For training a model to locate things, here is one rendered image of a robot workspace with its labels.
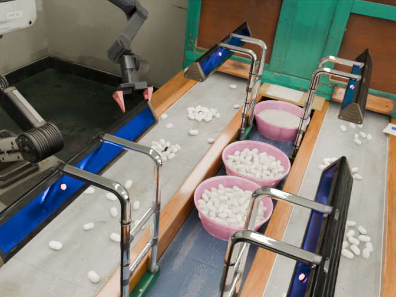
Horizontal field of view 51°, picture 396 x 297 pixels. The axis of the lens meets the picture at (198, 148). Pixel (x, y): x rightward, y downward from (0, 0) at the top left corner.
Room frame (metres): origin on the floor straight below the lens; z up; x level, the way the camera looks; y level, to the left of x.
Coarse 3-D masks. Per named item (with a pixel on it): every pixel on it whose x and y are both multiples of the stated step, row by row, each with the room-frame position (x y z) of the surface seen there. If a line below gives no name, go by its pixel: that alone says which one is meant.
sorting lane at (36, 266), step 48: (192, 96) 1.90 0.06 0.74; (240, 96) 1.97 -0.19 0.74; (144, 144) 1.41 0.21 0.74; (192, 144) 1.46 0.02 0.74; (96, 192) 1.08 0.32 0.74; (144, 192) 1.11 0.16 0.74; (48, 240) 0.85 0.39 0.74; (96, 240) 0.87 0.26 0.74; (0, 288) 0.67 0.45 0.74; (48, 288) 0.69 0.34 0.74; (96, 288) 0.70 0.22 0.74
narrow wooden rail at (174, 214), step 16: (240, 112) 1.75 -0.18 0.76; (224, 144) 1.45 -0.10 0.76; (208, 160) 1.32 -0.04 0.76; (192, 176) 1.20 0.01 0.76; (208, 176) 1.26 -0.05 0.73; (176, 192) 1.10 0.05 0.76; (192, 192) 1.12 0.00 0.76; (176, 208) 1.02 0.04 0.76; (192, 208) 1.13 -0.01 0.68; (160, 224) 0.94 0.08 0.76; (176, 224) 1.00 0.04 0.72; (144, 240) 0.87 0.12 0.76; (160, 240) 0.89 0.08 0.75; (160, 256) 0.89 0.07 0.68; (144, 272) 0.80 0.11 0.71; (112, 288) 0.69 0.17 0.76
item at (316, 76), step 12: (324, 60) 1.63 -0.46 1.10; (336, 60) 1.62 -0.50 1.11; (348, 60) 1.61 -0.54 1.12; (324, 72) 1.49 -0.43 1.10; (336, 72) 1.47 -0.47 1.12; (348, 72) 1.47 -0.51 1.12; (312, 84) 1.49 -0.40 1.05; (312, 96) 1.50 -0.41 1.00; (300, 120) 1.50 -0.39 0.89; (300, 132) 1.49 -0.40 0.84; (300, 144) 1.61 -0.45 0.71
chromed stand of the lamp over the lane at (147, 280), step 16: (112, 144) 0.84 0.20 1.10; (128, 144) 0.82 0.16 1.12; (160, 160) 0.80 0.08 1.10; (80, 176) 0.69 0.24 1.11; (96, 176) 0.68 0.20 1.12; (160, 176) 0.80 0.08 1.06; (112, 192) 0.65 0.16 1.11; (160, 192) 0.80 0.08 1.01; (128, 208) 0.66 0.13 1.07; (128, 224) 0.65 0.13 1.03; (128, 240) 0.66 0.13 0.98; (128, 256) 0.66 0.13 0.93; (144, 256) 0.74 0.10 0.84; (128, 272) 0.66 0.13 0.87; (128, 288) 0.66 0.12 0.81; (144, 288) 0.74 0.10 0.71
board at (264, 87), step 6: (264, 84) 2.08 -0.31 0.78; (270, 84) 2.09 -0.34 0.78; (264, 90) 2.00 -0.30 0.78; (270, 96) 1.94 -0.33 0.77; (318, 96) 2.01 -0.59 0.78; (288, 102) 1.91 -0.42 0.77; (294, 102) 1.91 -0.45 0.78; (300, 102) 1.91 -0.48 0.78; (318, 102) 1.94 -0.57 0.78; (312, 108) 1.88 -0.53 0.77; (318, 108) 1.87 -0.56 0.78
